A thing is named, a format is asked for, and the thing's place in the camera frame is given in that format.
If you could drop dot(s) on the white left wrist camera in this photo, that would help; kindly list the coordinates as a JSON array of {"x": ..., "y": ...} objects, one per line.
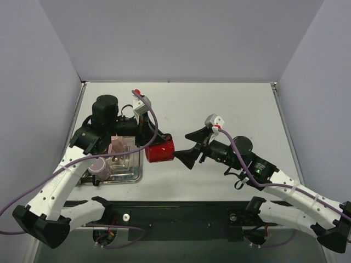
[{"x": 139, "y": 107}]

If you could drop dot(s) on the red mug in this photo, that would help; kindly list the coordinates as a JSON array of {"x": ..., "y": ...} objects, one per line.
[{"x": 160, "y": 153}]

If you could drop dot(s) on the pink faceted mug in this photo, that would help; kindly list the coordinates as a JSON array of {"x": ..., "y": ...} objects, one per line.
[{"x": 117, "y": 145}]

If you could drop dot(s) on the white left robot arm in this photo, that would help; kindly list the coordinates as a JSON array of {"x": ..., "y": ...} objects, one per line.
[{"x": 45, "y": 217}]

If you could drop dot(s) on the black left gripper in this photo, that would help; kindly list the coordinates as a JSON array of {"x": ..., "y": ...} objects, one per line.
[{"x": 146, "y": 129}]

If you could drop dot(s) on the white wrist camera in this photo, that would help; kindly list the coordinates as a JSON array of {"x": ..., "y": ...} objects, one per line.
[
  {"x": 139, "y": 107},
  {"x": 214, "y": 122}
]

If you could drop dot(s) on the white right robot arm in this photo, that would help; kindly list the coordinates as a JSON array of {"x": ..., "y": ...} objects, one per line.
[{"x": 326, "y": 220}]

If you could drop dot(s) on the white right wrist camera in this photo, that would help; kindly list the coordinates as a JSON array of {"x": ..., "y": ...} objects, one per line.
[{"x": 214, "y": 122}]

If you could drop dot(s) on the lilac mug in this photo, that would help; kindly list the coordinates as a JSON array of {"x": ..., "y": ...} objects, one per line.
[{"x": 101, "y": 169}]

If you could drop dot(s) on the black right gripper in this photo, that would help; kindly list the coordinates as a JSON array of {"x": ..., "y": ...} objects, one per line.
[{"x": 202, "y": 148}]

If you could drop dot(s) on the metal tray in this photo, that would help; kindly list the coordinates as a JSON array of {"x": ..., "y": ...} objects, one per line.
[{"x": 126, "y": 169}]

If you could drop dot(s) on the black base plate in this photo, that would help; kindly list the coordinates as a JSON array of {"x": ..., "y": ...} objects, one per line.
[{"x": 184, "y": 221}]

